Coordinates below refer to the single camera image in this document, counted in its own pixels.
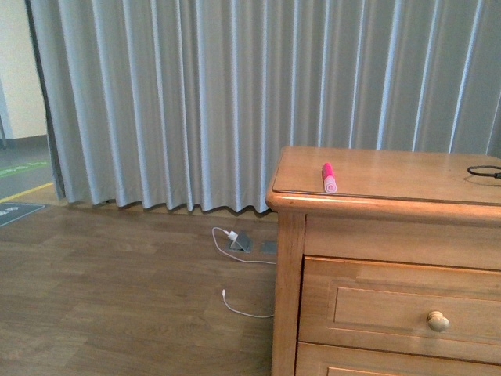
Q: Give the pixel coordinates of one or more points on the pink marker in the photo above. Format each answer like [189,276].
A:
[329,180]

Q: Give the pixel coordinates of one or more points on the wooden drawer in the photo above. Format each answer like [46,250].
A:
[333,360]
[384,306]

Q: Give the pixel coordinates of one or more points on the round wooden drawer knob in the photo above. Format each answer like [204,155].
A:
[437,321]

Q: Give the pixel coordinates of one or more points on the white charger plug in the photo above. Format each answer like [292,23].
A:
[232,235]

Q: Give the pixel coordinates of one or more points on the open grey floor socket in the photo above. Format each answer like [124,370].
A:
[242,244]

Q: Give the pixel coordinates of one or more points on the closed grey floor socket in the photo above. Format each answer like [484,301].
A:
[269,247]

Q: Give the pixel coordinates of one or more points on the grey pleated curtain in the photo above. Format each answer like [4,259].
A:
[190,102]

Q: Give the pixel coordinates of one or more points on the wooden nightstand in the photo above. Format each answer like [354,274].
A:
[410,208]

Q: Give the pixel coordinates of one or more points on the dark floor sign mat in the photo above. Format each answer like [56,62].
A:
[11,211]

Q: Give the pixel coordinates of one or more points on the green floor sticker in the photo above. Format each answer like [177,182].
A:
[21,168]

